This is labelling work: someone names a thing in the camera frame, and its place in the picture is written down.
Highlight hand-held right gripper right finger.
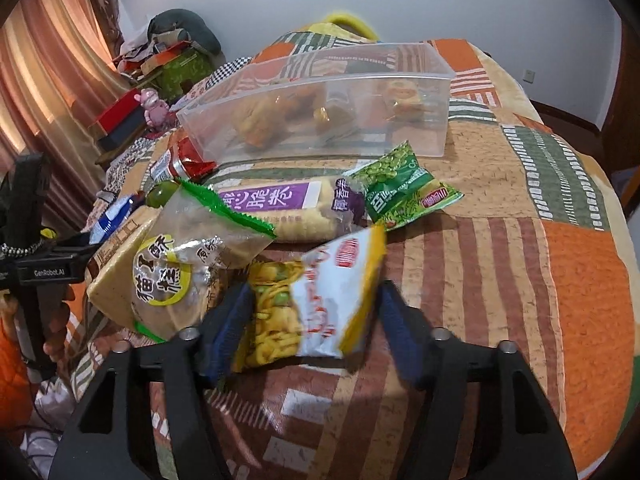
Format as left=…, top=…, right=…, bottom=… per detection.
left=377, top=280, right=583, bottom=480

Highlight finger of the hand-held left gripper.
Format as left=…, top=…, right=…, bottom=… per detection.
left=54, top=232, right=100, bottom=261

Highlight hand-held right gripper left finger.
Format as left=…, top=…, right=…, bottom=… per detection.
left=47, top=282, right=257, bottom=480

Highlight yellow white noodle snack packet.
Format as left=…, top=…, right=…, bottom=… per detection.
left=232, top=225, right=388, bottom=374

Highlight clear plastic box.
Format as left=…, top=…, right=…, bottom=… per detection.
left=175, top=40, right=457, bottom=165

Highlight person's left hand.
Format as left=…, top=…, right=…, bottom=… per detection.
left=42, top=284, right=77, bottom=365

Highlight blue white snack packet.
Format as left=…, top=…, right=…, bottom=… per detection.
left=90, top=194, right=147, bottom=247

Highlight beige snack packet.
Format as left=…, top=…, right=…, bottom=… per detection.
left=85, top=205, right=172, bottom=327

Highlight clear biscuit bag green edges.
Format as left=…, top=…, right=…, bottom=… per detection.
left=131, top=179, right=279, bottom=344

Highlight orange quilted cloth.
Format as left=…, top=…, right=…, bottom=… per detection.
left=0, top=290, right=51, bottom=411

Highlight green round fruit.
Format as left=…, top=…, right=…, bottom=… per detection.
left=149, top=181, right=182, bottom=210

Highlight patchwork tablecloth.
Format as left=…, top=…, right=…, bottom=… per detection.
left=65, top=30, right=640, bottom=480

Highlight dark blue box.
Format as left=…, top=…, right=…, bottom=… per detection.
left=95, top=114, right=152, bottom=154

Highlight red box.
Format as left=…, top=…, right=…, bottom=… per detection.
left=89, top=89, right=147, bottom=134

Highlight purple label cracker packet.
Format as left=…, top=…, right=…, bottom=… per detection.
left=217, top=176, right=372, bottom=244

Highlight red snack packet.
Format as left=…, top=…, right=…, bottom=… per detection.
left=149, top=135, right=219, bottom=184

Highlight green pea snack packet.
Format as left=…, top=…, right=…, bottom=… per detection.
left=347, top=140, right=466, bottom=232

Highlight pink plush toy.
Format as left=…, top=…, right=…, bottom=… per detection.
left=140, top=87, right=169, bottom=129

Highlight orange striped curtain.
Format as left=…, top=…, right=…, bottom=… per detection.
left=0, top=0, right=127, bottom=233

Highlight green cardboard box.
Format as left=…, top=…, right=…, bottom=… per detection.
left=150, top=50, right=222, bottom=100

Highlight checkered cloth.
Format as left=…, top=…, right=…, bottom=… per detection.
left=199, top=55, right=257, bottom=92

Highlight dark green bag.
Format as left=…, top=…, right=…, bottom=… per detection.
left=147, top=8, right=222, bottom=57

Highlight yellow chair back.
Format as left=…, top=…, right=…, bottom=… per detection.
left=320, top=10, right=379, bottom=42

